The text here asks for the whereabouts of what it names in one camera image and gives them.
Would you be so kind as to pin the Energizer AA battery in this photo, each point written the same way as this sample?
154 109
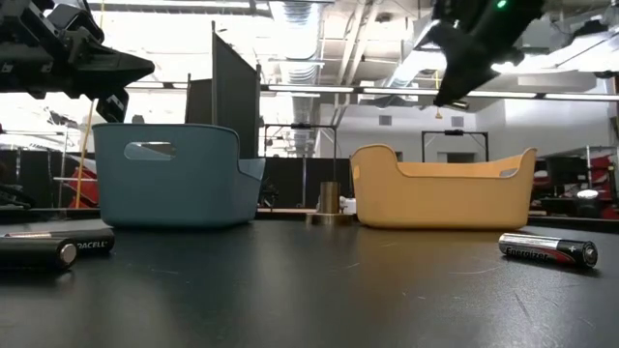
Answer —
546 249

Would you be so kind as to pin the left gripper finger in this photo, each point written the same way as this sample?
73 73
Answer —
116 72
112 106

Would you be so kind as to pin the dark partition panel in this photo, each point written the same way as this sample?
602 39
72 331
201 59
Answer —
232 96

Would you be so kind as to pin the red machine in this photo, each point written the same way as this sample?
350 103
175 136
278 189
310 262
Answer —
599 183
87 191

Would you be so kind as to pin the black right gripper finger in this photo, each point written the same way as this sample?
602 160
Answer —
464 67

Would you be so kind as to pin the brass post stand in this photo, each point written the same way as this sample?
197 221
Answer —
329 203

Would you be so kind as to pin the Duracell AA battery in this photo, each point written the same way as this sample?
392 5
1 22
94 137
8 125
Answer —
92 240

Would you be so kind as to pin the small white object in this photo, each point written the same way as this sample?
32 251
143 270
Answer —
348 205

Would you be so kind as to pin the ceiling light strip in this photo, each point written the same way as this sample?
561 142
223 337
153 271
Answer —
435 92

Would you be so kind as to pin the black metal frame stand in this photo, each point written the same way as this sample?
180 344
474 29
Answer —
300 126
454 132

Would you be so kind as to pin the blue plastic bin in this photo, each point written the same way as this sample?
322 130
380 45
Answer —
184 188

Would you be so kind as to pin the silver ventilation duct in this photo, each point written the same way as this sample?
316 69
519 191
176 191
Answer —
302 67

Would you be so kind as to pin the black AA battery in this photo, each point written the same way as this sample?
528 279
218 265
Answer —
34 252

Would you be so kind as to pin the yellow plastic bin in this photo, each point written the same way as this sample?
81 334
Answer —
435 198

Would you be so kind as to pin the yellow pole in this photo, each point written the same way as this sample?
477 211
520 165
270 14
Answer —
84 154

